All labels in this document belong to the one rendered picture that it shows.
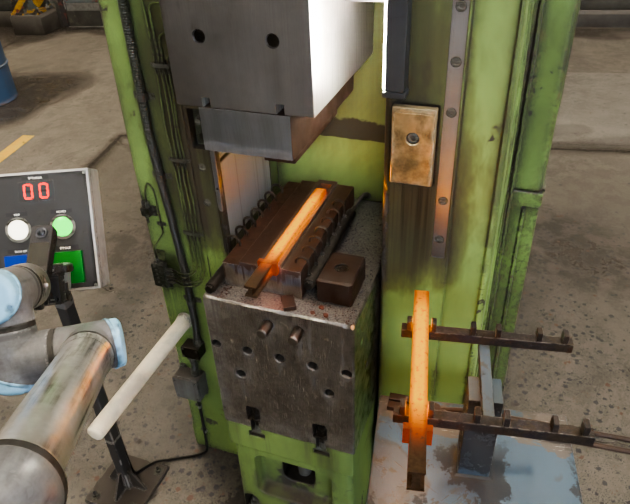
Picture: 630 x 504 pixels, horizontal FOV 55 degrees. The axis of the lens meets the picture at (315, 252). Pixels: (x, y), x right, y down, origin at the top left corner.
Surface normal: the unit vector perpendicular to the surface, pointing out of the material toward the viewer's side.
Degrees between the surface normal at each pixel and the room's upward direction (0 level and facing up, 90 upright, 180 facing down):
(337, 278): 0
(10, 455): 28
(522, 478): 0
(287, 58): 90
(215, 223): 90
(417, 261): 90
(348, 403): 90
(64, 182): 60
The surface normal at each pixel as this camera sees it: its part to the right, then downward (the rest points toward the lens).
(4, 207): 0.06, 0.08
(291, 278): -0.34, 0.55
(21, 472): 0.64, -0.71
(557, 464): -0.04, -0.82
